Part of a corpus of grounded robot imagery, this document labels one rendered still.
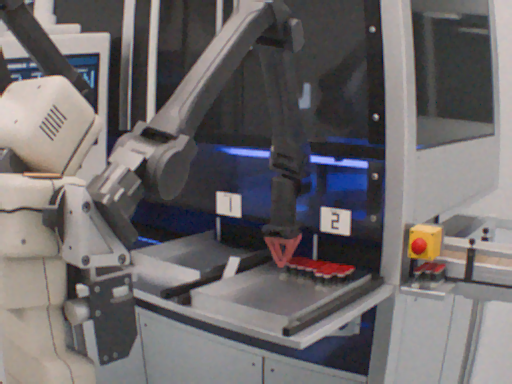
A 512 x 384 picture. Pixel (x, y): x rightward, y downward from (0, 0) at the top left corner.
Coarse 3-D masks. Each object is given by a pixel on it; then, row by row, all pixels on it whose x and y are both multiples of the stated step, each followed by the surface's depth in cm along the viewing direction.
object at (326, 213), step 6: (324, 210) 156; (330, 210) 155; (336, 210) 154; (342, 210) 153; (324, 216) 156; (330, 216) 155; (336, 216) 154; (342, 216) 153; (348, 216) 152; (324, 222) 157; (330, 222) 156; (342, 222) 153; (348, 222) 152; (324, 228) 157; (330, 228) 156; (342, 228) 154; (348, 228) 153; (348, 234) 153
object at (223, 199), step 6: (222, 198) 176; (228, 198) 175; (234, 198) 174; (240, 198) 172; (222, 204) 177; (228, 204) 175; (234, 204) 174; (240, 204) 173; (222, 210) 177; (228, 210) 176; (234, 210) 174; (240, 210) 173; (240, 216) 173
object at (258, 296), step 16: (256, 272) 153; (272, 272) 158; (208, 288) 139; (224, 288) 144; (240, 288) 147; (256, 288) 147; (272, 288) 147; (288, 288) 147; (304, 288) 147; (352, 288) 139; (192, 304) 135; (208, 304) 132; (224, 304) 129; (240, 304) 127; (256, 304) 136; (272, 304) 136; (288, 304) 136; (304, 304) 136; (320, 304) 128; (256, 320) 125; (272, 320) 122; (288, 320) 120
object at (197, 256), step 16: (176, 240) 179; (192, 240) 184; (208, 240) 190; (144, 256) 162; (160, 256) 173; (176, 256) 174; (192, 256) 174; (208, 256) 174; (224, 256) 175; (240, 256) 175; (256, 256) 166; (160, 272) 158; (176, 272) 155; (192, 272) 151; (208, 272) 152
